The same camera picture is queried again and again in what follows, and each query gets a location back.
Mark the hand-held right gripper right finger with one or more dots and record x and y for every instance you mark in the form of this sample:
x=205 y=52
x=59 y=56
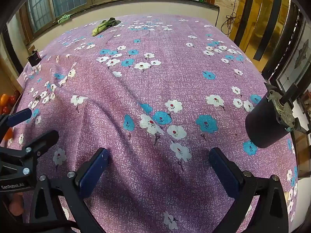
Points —
x=224 y=172

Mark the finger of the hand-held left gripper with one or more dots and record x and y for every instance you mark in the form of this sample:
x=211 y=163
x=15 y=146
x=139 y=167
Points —
x=20 y=115
x=42 y=140

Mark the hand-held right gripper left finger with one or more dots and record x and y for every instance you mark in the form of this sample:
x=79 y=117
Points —
x=94 y=172

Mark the red tomato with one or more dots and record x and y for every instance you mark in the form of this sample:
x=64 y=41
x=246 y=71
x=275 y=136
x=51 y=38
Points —
x=12 y=99
x=3 y=109

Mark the orange tangerine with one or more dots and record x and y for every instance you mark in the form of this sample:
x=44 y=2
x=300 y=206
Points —
x=8 y=132
x=4 y=99

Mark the person's left hand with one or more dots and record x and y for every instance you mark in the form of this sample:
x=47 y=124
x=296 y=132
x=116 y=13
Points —
x=15 y=205

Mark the small black block device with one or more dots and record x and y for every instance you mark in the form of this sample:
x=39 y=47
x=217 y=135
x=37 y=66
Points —
x=34 y=57

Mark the green rag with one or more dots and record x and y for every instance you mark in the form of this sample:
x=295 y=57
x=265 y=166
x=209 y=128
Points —
x=64 y=18

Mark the purple floral tablecloth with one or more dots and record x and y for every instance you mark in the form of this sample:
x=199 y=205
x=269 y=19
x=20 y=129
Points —
x=155 y=77

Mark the green bok choy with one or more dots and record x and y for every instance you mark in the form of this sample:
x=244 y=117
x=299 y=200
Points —
x=102 y=26

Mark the patterned glass door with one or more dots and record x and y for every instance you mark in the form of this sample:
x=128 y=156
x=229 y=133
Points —
x=300 y=53

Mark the golden door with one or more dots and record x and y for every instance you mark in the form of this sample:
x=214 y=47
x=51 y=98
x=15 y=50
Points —
x=262 y=17

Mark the black cylinder with metal bracket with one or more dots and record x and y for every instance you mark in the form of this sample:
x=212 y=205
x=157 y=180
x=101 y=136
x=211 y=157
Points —
x=262 y=126

